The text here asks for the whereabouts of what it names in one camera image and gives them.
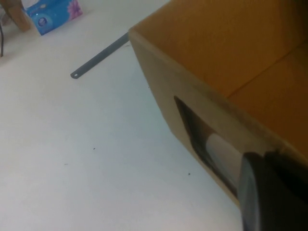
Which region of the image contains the cardboard drawer with window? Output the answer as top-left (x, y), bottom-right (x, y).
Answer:
top-left (128, 0), bottom-right (308, 208)

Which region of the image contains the blue tissue pack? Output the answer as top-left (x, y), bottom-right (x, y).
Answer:
top-left (25, 0), bottom-right (84, 37)

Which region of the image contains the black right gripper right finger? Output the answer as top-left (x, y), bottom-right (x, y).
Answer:
top-left (264, 150), bottom-right (308, 205)

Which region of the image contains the brown wooden leg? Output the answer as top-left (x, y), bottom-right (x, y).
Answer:
top-left (4, 0), bottom-right (32, 33)

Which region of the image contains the grey metal strip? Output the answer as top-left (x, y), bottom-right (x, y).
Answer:
top-left (70, 32), bottom-right (130, 79)

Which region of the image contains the white plastic drawer handle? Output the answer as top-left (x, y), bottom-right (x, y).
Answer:
top-left (206, 134), bottom-right (243, 184)

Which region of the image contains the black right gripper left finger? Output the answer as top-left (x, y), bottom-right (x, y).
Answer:
top-left (237, 151), bottom-right (308, 231)

